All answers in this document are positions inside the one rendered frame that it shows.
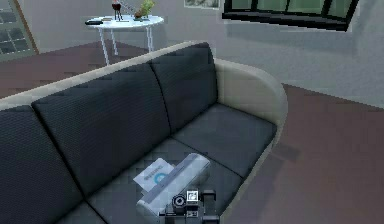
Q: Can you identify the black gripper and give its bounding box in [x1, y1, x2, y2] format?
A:
[171, 194, 188, 216]

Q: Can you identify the white printer with paper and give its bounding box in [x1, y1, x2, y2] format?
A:
[132, 152, 212, 224]

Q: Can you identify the beige sofa with dark cushions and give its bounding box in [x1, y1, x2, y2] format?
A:
[0, 41, 289, 224]

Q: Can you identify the white round table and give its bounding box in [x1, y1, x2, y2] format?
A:
[85, 14, 165, 67]

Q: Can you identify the green house plant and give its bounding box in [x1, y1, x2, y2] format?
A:
[133, 0, 156, 22]

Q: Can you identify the framed picture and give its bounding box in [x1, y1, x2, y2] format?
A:
[183, 0, 222, 10]

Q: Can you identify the black framed window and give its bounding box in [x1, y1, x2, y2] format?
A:
[221, 0, 361, 33]

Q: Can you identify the wood framed window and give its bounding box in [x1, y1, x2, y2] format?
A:
[0, 0, 40, 63]

